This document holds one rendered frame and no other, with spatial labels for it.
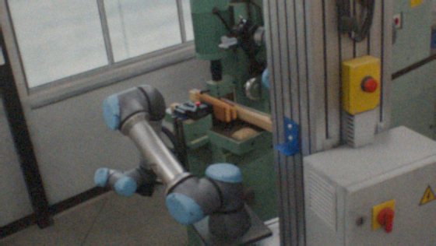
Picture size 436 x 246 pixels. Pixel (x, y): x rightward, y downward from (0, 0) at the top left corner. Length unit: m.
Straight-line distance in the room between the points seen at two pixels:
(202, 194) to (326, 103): 0.52
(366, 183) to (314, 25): 0.39
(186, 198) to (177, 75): 2.34
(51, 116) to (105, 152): 0.50
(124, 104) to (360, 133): 0.81
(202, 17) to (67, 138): 1.58
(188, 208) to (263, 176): 0.99
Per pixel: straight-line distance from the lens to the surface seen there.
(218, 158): 2.40
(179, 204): 1.63
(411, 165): 1.34
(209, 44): 2.36
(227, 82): 2.49
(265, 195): 2.61
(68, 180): 3.68
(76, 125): 3.57
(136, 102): 1.80
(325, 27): 1.30
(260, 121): 2.32
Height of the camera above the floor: 1.87
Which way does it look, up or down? 23 degrees down
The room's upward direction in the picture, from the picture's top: 6 degrees counter-clockwise
